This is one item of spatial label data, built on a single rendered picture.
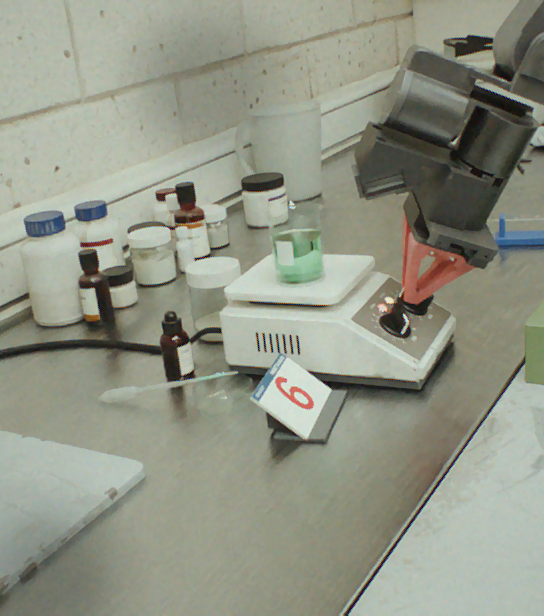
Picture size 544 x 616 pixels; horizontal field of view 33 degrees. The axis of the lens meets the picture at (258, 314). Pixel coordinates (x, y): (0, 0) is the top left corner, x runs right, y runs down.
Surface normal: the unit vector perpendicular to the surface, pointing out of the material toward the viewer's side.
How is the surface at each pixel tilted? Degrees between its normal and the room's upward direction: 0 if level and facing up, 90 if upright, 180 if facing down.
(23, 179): 90
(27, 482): 0
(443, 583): 0
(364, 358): 90
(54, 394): 0
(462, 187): 104
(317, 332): 90
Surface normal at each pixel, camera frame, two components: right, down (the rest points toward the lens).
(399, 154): 0.04, 0.58
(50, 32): 0.85, 0.09
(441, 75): -0.01, 0.37
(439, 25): -0.51, 0.36
